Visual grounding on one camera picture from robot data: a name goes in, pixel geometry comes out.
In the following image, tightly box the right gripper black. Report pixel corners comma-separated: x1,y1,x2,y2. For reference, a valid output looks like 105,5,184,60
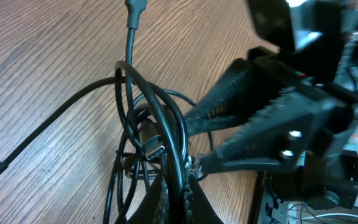
200,47,358,173

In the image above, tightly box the black silver-tipped cable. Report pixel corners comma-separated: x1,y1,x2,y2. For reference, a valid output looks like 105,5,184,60
0,0,198,224

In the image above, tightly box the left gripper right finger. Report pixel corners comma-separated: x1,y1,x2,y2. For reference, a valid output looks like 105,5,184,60
184,155,223,224

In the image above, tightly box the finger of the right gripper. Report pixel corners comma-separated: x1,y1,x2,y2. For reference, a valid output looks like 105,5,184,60
185,58,291,136

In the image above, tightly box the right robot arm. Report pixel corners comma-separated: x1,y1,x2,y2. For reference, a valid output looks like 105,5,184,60
185,47,358,210

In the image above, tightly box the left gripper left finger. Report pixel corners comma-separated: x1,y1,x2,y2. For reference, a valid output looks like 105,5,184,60
126,174,169,224

